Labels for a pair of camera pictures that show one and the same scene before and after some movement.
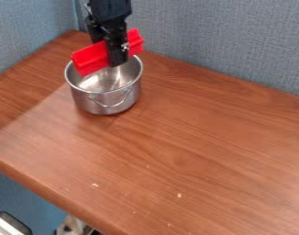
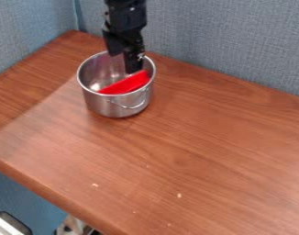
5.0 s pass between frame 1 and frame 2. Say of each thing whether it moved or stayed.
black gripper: moved
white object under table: stayed
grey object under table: stayed
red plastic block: moved
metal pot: moved
